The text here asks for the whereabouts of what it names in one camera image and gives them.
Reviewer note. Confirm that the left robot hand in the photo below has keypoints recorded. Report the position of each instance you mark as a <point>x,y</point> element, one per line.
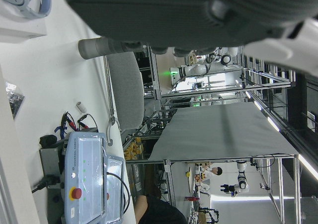
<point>161,15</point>

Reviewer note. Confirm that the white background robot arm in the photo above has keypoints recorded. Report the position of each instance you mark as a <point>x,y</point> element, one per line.
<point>198,68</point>

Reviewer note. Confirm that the grey metal box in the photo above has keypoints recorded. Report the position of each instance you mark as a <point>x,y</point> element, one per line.
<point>49,162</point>

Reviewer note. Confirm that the small red box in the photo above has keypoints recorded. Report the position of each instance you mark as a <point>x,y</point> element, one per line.
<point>191,198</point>

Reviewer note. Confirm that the grey fabric chair back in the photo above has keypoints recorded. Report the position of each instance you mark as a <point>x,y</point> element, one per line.
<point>126,90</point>

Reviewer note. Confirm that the small white cylinder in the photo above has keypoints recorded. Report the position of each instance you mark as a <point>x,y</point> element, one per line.
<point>80,106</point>

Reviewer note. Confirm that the red black clip lead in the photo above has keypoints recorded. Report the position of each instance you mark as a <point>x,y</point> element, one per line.
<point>65,121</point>
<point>83,121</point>

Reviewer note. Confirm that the grey fabric canopy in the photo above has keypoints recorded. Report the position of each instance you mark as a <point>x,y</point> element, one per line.
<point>218,134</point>

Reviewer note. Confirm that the yellow blocks pile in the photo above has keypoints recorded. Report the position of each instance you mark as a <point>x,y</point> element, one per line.
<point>133,149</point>

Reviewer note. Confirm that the ceiling light strip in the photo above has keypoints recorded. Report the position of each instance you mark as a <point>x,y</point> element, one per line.
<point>273,124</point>

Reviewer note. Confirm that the person in white shirt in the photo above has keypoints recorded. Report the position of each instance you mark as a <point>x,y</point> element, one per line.
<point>218,170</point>

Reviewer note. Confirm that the grey teach pendant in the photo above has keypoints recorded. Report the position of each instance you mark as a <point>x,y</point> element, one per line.
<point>84,164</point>

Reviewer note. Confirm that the black adapter block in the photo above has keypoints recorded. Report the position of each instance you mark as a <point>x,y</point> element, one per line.
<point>47,140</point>

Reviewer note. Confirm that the bag of black screws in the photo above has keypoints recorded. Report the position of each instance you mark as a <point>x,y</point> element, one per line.
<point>15,101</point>

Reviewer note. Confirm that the white vent grille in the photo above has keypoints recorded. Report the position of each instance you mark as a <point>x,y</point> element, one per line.
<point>310,121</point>

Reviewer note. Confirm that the white robot with black gripper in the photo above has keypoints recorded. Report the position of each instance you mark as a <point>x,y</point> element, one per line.
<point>242,184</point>

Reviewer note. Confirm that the person in black shirt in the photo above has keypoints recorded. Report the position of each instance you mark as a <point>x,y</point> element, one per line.
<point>161,211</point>

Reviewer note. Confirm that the large aluminium scaffold frame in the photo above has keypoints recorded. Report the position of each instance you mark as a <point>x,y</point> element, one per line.
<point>296,184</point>

